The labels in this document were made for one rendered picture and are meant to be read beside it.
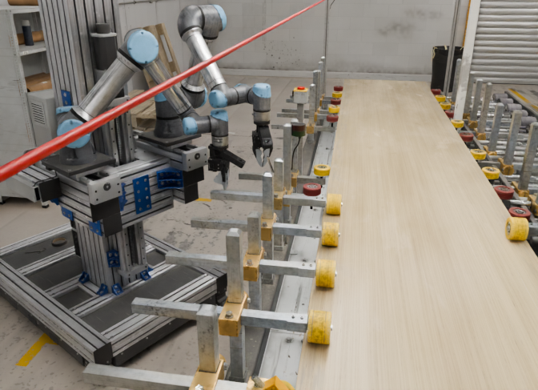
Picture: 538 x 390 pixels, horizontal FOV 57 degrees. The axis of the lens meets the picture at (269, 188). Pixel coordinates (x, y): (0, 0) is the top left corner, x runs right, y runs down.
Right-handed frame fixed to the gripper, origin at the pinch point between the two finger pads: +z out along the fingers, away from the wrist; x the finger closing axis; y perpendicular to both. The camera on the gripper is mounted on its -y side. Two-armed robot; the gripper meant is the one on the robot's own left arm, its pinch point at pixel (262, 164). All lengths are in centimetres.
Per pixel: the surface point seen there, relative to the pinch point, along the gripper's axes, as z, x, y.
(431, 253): 6, -44, -73
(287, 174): 3.8, -10.8, -3.5
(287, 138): -12.9, -10.6, -2.9
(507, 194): 7, -101, -32
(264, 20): 19, -143, 766
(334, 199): 0.0, -20.8, -38.8
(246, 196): 2.5, 11.0, -26.0
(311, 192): 8.9, -19.4, -13.6
